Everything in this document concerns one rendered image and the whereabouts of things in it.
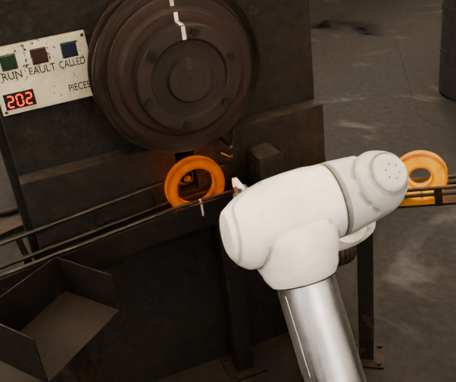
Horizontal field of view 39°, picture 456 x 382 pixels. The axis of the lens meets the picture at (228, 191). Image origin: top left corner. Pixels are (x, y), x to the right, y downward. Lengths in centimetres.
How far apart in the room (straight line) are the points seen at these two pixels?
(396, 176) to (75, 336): 96
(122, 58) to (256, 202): 78
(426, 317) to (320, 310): 153
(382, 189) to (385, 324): 151
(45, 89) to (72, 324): 63
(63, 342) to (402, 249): 168
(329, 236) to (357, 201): 7
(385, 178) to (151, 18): 85
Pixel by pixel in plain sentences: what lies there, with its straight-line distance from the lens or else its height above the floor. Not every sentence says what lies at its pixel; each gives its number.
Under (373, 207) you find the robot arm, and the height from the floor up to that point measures 110.
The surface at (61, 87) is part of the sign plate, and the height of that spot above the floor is 110.
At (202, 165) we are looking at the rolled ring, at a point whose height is 82.
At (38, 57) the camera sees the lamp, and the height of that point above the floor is 120.
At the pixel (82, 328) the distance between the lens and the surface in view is 171.
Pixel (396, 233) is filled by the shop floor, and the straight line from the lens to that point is 302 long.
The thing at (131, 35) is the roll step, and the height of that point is 124.
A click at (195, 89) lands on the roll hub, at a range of 169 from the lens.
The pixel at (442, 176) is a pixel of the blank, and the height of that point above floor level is 73.
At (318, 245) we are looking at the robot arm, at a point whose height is 107.
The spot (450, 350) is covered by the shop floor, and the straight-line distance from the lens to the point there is 244.
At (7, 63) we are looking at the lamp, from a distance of 180.
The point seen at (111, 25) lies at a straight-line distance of 169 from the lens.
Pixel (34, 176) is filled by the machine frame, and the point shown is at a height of 87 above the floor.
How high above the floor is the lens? 164
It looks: 28 degrees down
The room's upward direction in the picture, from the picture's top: 7 degrees counter-clockwise
